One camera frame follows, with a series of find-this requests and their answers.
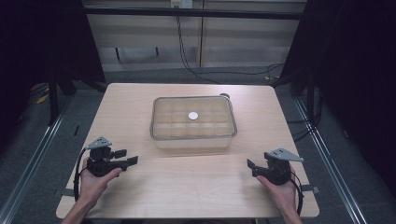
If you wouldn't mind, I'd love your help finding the clear plastic lidded container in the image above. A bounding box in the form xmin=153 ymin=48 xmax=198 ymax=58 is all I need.
xmin=149 ymin=94 xmax=238 ymax=150

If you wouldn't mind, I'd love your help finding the person's left hand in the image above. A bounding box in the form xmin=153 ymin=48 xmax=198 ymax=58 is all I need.
xmin=78 ymin=157 xmax=123 ymax=207

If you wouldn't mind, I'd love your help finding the black metal stand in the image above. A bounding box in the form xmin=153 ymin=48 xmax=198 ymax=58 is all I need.
xmin=47 ymin=69 xmax=61 ymax=127

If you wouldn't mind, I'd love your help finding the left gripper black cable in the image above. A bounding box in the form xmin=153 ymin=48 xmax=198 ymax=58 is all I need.
xmin=73 ymin=147 xmax=91 ymax=202

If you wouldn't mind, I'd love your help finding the person's right hand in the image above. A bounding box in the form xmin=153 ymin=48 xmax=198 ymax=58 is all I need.
xmin=256 ymin=166 xmax=299 ymax=217

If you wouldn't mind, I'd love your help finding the dark curtain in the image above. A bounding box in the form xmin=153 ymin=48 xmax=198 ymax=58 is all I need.
xmin=0 ymin=0 xmax=106 ymax=125
xmin=279 ymin=0 xmax=396 ymax=194

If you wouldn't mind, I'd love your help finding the metal floor rail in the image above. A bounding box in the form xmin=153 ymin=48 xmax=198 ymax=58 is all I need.
xmin=0 ymin=98 xmax=75 ymax=224
xmin=291 ymin=95 xmax=369 ymax=224

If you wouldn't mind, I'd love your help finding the black horizontal metal bar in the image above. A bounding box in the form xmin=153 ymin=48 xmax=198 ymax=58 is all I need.
xmin=81 ymin=7 xmax=308 ymax=21

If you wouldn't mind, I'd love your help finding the white wall socket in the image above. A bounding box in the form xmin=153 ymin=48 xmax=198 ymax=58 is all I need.
xmin=170 ymin=0 xmax=194 ymax=9

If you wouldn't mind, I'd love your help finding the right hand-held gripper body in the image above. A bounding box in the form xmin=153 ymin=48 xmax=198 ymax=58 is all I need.
xmin=261 ymin=147 xmax=304 ymax=187

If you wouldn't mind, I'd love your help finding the black floor cable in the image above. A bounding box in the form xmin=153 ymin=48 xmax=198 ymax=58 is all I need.
xmin=192 ymin=63 xmax=285 ymax=78

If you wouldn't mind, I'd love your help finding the black hanging power cable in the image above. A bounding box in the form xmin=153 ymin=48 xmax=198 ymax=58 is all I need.
xmin=175 ymin=15 xmax=222 ymax=85

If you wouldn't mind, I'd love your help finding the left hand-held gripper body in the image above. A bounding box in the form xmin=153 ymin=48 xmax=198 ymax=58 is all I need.
xmin=85 ymin=136 xmax=129 ymax=178

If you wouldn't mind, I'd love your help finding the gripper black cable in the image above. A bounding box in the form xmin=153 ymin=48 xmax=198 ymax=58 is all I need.
xmin=73 ymin=147 xmax=91 ymax=202
xmin=290 ymin=172 xmax=305 ymax=217

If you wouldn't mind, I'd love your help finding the bundle of black floor cables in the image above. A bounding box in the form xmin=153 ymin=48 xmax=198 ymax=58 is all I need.
xmin=285 ymin=88 xmax=324 ymax=144

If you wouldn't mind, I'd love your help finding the yellow floor object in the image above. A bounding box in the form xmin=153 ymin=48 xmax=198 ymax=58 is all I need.
xmin=35 ymin=92 xmax=50 ymax=105

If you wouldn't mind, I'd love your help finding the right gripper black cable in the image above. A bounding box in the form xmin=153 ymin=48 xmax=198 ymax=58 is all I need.
xmin=290 ymin=172 xmax=305 ymax=217

